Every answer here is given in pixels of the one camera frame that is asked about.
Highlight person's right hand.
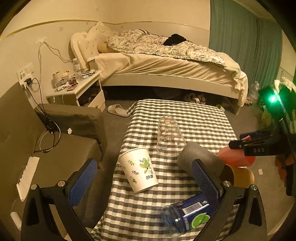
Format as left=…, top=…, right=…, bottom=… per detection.
left=275, top=153, right=295, bottom=182

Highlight white bed frame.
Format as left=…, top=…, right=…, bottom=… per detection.
left=70, top=22, right=248, bottom=111

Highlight white paper cup green leaves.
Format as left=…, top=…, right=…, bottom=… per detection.
left=118, top=147, right=158, bottom=193

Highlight green curtain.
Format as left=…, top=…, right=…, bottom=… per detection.
left=209, top=0, right=282, bottom=88

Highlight black garment on bed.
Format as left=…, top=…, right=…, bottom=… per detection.
left=163, top=34, right=187, bottom=46

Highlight beige pillow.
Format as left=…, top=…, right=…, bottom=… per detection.
left=97, top=42, right=117, bottom=53

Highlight white roll on sofa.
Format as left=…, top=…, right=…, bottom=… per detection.
left=10, top=211, right=22, bottom=231

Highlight green slipper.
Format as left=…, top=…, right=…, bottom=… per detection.
left=216, top=104, right=225, bottom=112

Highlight grey sofa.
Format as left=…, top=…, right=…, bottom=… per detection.
left=1, top=83, right=107, bottom=240

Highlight brown kraft paper cup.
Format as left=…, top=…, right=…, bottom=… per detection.
left=220, top=164, right=255, bottom=188

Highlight beige slipper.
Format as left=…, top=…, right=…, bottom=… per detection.
left=107, top=104, right=129, bottom=118

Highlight patterned duvet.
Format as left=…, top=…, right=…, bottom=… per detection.
left=107, top=29, right=226, bottom=68

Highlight small white crumpled paper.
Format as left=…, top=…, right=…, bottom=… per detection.
left=67, top=128, right=73, bottom=135

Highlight checkered tablecloth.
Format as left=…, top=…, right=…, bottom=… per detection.
left=92, top=99, right=236, bottom=240

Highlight grey plastic cup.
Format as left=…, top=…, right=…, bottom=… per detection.
left=176, top=141, right=225, bottom=179

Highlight pink hexagonal cup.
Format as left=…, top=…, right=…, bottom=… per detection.
left=217, top=146, right=255, bottom=167

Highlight white nightstand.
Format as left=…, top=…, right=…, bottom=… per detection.
left=46, top=70, right=106, bottom=112

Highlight large water jug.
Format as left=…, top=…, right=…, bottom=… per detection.
left=248, top=81, right=260, bottom=103

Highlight blue plastic drink bottle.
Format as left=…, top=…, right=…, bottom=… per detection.
left=161, top=192, right=216, bottom=237

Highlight black charger cable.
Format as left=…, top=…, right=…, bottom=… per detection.
left=24, top=77, right=62, bottom=153

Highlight white paper on sofa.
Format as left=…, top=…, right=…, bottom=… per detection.
left=16, top=157, right=40, bottom=202

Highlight clear water bottle on nightstand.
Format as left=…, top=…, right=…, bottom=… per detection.
left=72, top=58, right=83, bottom=82

